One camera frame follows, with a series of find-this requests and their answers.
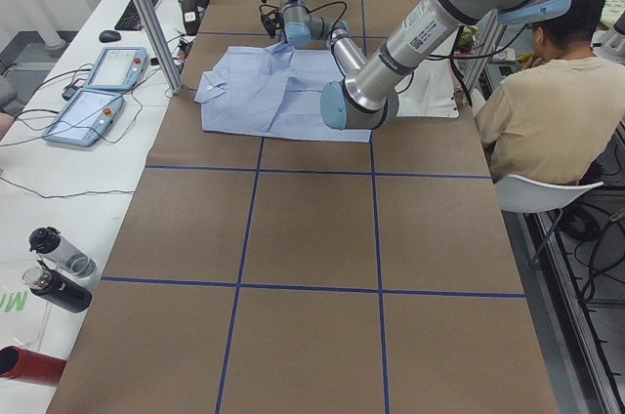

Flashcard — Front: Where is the blue striped button shirt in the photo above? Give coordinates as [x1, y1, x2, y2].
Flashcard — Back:
[194, 43, 370, 143]

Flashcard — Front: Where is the black keyboard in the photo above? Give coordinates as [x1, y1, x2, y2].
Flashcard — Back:
[114, 0, 167, 32]

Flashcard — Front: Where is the upper teach pendant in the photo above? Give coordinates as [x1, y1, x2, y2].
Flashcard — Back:
[83, 47, 149, 92]

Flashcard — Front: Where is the teach pendant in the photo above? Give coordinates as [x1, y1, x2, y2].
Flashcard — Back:
[83, 47, 149, 92]
[42, 89, 125, 147]

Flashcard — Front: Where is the black computer mouse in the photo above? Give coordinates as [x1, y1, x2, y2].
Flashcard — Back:
[99, 30, 121, 43]

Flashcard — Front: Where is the lower teach pendant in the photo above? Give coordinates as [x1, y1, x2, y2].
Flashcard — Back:
[42, 89, 125, 147]

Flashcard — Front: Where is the seated person beige shirt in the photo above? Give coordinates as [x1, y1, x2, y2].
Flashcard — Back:
[475, 0, 624, 185]

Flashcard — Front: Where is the white chair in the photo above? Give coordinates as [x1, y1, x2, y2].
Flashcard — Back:
[492, 173, 606, 269]

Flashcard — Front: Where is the clear water bottle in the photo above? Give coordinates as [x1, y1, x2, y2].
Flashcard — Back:
[28, 227, 97, 277]

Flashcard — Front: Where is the black water bottle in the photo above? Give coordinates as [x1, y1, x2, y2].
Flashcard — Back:
[22, 267, 92, 313]

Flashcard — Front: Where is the red bottle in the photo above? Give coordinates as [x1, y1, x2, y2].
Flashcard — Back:
[1, 346, 66, 387]

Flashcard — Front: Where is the aluminium frame post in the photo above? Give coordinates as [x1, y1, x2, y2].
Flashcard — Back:
[133, 0, 182, 95]

